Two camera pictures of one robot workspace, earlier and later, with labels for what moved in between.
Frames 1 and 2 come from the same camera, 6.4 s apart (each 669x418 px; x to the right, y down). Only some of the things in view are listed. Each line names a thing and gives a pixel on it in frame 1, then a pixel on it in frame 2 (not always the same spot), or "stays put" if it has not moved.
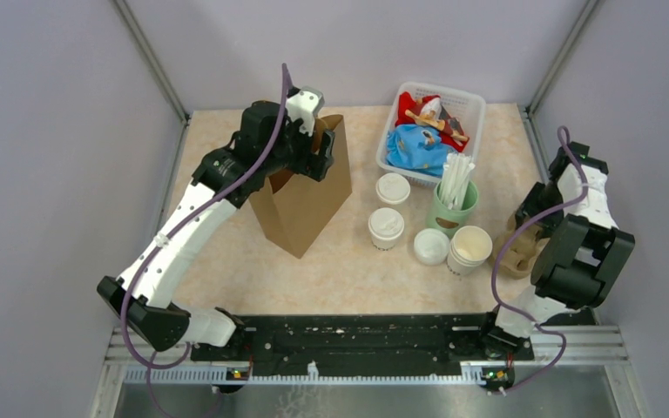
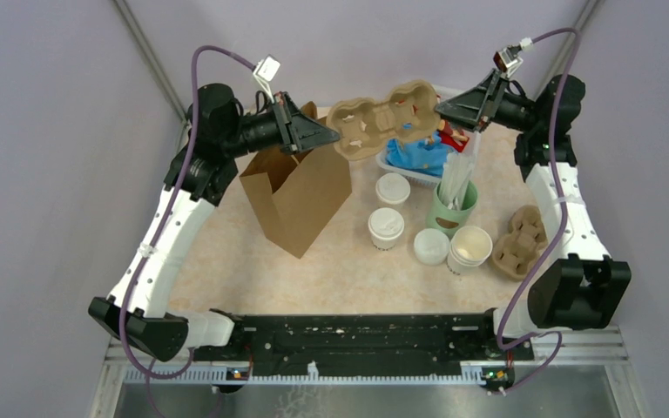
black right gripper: x=528 y=208 → x=478 y=105
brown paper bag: x=293 y=207 stays put
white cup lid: x=386 y=223 stays put
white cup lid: x=392 y=188 stays put
